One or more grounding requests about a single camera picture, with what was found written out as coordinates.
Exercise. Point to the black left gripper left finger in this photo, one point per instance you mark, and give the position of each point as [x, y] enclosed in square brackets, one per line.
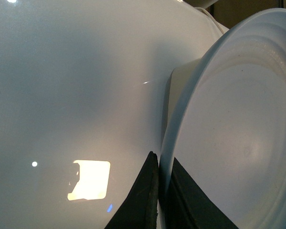
[139, 210]

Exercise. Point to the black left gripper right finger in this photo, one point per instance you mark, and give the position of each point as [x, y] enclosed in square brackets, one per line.
[188, 207]

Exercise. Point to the light blue plate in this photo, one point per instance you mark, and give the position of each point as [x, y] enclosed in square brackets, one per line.
[228, 128]

